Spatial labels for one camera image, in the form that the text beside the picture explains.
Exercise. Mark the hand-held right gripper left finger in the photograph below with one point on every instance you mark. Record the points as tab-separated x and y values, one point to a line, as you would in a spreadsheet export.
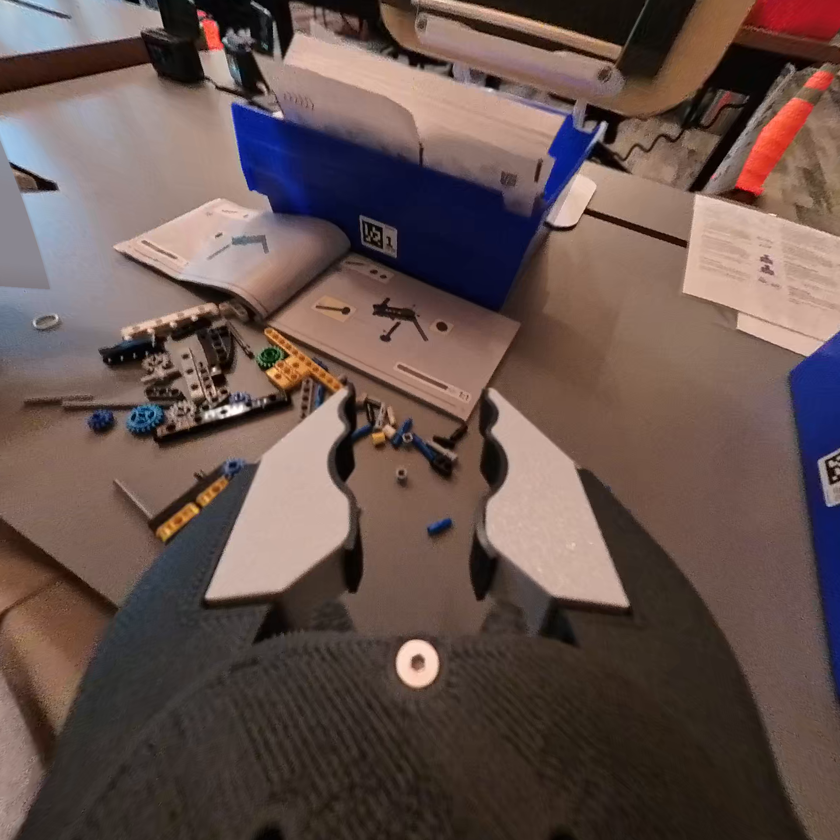
289	512

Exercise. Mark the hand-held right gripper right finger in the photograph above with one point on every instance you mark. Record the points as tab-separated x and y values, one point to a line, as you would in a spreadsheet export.
551	525

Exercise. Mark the black yellow lego assembly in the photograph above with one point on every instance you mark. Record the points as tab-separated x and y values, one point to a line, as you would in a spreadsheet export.
190	508

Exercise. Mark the grey lego axle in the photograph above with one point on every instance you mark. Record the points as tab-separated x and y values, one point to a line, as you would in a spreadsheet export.
59	399
133	499
98	406

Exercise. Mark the single blue lego pin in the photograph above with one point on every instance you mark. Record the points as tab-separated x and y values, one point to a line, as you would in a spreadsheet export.
439	526

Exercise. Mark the long black lego beam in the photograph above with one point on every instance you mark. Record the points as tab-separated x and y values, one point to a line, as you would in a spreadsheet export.
223	417

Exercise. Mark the thin grey lego beam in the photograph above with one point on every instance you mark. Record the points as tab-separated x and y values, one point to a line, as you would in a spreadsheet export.
306	397

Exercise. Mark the grey lego bush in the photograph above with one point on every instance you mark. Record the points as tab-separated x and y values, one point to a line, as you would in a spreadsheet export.
402	476

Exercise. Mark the yellow lego angled block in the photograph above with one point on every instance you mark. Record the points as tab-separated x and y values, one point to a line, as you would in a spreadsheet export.
285	375

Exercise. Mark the long yellow lego beam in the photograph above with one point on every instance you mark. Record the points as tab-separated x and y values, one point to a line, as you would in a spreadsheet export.
308	361

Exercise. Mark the green lego gear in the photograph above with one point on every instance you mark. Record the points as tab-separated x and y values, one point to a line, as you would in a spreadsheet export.
269	358

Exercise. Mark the short grey lego beam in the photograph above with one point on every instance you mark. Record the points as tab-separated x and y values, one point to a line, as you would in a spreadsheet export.
197	377

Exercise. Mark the large blue lego gear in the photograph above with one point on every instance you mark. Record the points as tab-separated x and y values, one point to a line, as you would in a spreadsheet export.
145	418

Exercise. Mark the short black lego beam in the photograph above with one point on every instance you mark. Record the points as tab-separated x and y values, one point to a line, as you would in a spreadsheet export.
161	392

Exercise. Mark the black curved lego panel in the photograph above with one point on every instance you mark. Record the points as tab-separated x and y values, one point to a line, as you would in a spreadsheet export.
215	344

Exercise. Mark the lego instruction booklet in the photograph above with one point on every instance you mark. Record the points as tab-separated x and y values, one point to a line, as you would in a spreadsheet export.
420	334

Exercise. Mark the long white lego beam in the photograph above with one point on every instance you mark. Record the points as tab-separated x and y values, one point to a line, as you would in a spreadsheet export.
170	320

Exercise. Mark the black blue lego piece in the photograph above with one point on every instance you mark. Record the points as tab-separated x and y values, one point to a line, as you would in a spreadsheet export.
131	350

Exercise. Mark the blue plastic bin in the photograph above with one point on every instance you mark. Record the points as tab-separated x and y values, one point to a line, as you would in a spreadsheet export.
817	420
407	216

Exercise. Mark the printed white paper sheet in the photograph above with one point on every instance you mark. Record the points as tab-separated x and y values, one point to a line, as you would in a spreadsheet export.
761	262
774	334

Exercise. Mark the white rubber band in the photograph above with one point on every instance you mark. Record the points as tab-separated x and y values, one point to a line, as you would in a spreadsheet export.
35	321

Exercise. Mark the white monitor stand base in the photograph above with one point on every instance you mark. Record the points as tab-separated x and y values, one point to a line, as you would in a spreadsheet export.
569	200

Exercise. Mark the code printed white paper bag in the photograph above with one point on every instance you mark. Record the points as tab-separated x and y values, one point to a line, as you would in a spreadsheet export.
485	164

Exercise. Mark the chevron printed white paper bag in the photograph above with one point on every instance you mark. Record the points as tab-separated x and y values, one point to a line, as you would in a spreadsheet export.
341	111

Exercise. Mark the plain white paper bag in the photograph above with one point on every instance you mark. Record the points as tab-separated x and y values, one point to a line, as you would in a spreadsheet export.
459	98

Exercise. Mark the orange safety cone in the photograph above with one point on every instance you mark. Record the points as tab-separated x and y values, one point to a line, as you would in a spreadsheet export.
781	138

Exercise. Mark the black box device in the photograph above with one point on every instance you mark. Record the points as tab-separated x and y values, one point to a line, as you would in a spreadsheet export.
172	56
244	62

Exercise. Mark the beige framed monitor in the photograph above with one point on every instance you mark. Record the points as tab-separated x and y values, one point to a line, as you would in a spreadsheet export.
656	72

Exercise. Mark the white monitor light bar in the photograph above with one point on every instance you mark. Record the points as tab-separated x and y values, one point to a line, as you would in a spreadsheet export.
512	52

